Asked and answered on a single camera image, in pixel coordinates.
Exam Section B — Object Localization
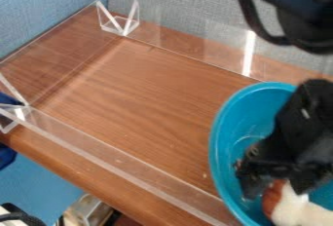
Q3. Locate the clear acrylic corner bracket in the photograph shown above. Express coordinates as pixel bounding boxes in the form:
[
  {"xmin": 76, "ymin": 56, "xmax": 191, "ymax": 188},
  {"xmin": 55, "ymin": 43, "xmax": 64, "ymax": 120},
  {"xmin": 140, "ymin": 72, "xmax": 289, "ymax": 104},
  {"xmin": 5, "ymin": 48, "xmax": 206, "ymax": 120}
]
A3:
[{"xmin": 95, "ymin": 1, "xmax": 140, "ymax": 37}]

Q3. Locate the metal frame under table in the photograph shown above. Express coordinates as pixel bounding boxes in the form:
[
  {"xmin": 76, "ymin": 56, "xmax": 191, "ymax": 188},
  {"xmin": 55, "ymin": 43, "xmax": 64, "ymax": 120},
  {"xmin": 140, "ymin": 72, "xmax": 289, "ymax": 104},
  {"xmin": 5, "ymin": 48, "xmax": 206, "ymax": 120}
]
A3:
[{"xmin": 53, "ymin": 194, "xmax": 115, "ymax": 226}]

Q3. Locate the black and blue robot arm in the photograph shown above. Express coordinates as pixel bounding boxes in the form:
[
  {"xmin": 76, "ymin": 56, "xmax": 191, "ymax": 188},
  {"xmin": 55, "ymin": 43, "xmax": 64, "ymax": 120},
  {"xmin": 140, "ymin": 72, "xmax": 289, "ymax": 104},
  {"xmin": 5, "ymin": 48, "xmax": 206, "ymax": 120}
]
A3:
[{"xmin": 235, "ymin": 0, "xmax": 333, "ymax": 200}]

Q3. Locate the white and orange toy mushroom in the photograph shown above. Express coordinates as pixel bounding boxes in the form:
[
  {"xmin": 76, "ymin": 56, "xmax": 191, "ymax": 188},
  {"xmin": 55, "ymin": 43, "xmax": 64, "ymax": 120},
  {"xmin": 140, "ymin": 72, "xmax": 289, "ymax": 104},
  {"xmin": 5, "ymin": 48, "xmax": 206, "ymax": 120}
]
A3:
[{"xmin": 262, "ymin": 180, "xmax": 333, "ymax": 226}]

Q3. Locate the black cable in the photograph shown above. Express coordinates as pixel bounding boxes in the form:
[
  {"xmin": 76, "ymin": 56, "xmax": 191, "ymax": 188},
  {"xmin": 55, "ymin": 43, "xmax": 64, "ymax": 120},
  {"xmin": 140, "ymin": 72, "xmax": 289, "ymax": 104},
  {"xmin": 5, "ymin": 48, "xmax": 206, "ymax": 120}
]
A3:
[{"xmin": 235, "ymin": 0, "xmax": 297, "ymax": 47}]

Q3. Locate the dark blue object at left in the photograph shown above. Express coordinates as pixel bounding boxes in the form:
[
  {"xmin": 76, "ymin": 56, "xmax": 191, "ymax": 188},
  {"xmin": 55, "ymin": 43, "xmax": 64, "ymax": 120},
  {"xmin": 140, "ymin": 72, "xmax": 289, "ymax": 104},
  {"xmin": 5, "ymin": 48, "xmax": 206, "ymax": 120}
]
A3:
[{"xmin": 0, "ymin": 92, "xmax": 23, "ymax": 170}]

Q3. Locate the clear acrylic left bracket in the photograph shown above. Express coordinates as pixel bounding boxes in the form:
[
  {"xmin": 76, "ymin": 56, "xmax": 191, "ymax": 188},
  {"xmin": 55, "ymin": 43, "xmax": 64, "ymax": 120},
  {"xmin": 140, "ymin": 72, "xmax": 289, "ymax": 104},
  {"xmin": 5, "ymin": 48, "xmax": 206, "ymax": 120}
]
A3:
[{"xmin": 0, "ymin": 73, "xmax": 31, "ymax": 133}]

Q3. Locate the clear acrylic table barrier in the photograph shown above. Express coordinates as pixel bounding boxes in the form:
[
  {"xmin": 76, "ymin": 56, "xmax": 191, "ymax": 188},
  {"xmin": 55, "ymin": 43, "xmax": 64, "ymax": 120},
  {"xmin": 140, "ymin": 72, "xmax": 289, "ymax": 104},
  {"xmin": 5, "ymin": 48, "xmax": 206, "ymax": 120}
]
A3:
[{"xmin": 0, "ymin": 3, "xmax": 333, "ymax": 226}]

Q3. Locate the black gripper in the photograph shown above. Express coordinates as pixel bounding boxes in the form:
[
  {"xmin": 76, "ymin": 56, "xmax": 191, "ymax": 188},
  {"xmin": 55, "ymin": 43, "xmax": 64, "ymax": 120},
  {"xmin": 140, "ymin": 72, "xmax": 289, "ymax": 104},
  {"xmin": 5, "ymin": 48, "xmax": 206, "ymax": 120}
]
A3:
[{"xmin": 233, "ymin": 129, "xmax": 333, "ymax": 202}]

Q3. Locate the black and white wheel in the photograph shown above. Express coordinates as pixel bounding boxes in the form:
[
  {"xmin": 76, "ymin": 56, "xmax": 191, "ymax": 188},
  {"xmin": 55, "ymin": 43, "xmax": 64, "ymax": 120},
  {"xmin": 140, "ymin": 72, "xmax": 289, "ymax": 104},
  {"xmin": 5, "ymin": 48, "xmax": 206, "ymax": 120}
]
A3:
[{"xmin": 0, "ymin": 204, "xmax": 45, "ymax": 226}]

